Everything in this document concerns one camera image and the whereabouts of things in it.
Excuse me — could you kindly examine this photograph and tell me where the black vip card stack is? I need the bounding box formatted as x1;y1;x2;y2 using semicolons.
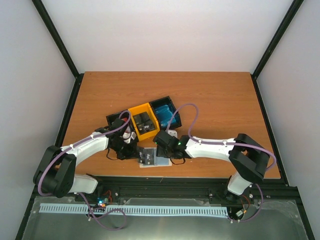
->
133;111;155;135

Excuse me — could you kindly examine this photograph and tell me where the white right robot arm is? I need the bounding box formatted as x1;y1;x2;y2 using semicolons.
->
153;130;276;200

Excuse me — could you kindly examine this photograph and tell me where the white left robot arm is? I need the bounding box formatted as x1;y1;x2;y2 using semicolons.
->
33;118;137;202

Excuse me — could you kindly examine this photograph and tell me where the blue card stack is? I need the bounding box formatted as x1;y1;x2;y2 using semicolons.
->
154;104;174;129

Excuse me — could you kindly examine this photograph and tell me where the black bin with red cards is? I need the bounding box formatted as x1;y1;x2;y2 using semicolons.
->
106;110;131;140

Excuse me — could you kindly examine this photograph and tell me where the black bin with blue cards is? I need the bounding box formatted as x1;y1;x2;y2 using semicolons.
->
149;96;182;130

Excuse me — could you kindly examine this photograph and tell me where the yellow plastic bin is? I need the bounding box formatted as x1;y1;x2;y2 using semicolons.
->
128;103;160;142

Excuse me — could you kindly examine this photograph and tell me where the black aluminium table frame rail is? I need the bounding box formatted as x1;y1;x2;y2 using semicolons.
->
32;174;301;208

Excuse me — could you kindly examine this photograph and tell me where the light blue slotted cable duct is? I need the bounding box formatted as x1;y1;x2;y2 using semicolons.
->
38;203;228;218

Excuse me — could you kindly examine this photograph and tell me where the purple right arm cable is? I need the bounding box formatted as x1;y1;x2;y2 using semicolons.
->
164;103;278;223

